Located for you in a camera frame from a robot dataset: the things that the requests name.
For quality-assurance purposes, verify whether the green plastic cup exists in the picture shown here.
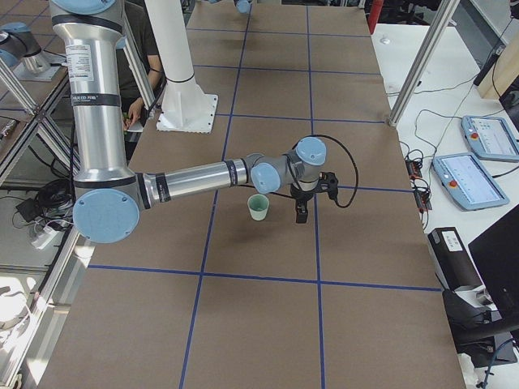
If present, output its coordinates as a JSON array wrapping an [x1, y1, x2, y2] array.
[[247, 194, 270, 221]]

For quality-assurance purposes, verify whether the seated person dark shirt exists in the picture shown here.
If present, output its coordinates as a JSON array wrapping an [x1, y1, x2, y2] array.
[[116, 1, 163, 130]]

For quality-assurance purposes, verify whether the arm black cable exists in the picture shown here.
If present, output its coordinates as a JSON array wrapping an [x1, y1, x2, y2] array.
[[283, 134, 361, 209]]

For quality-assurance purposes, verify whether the far blue teach pendant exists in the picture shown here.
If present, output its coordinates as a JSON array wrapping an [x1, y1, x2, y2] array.
[[461, 116, 518, 162]]

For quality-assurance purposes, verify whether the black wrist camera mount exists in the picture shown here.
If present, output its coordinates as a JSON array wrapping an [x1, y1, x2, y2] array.
[[316, 172, 338, 203]]

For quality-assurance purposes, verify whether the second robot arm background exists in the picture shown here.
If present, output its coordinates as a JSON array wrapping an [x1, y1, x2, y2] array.
[[1, 22, 61, 82]]

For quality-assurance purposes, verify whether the blue teach pendant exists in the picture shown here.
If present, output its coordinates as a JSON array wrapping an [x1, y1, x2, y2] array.
[[432, 152, 509, 211], [461, 116, 518, 162]]

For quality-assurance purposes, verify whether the white power strip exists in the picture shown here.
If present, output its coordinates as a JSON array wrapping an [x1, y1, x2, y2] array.
[[31, 225, 58, 250]]

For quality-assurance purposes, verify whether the black computer monitor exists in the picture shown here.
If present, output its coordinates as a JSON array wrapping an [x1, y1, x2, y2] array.
[[469, 206, 518, 316]]

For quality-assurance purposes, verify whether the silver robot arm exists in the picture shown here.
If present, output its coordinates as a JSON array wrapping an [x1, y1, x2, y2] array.
[[49, 1, 327, 243]]

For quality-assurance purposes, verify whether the orange circuit board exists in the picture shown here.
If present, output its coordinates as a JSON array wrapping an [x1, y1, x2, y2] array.
[[405, 157, 432, 214]]

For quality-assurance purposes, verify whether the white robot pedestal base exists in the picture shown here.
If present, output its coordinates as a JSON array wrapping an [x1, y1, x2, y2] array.
[[145, 0, 218, 134]]

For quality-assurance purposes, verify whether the black cardboard box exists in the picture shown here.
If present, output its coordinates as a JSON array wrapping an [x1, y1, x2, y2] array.
[[427, 227, 483, 292]]

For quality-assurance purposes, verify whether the aluminium frame post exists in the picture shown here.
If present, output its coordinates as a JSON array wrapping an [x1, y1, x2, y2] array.
[[387, 0, 460, 127]]

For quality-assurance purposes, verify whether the near blue teach pendant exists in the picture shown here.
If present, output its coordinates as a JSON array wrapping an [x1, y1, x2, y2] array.
[[432, 152, 509, 211]]

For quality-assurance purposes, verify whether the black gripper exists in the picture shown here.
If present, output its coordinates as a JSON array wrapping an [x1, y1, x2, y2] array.
[[290, 180, 319, 224]]

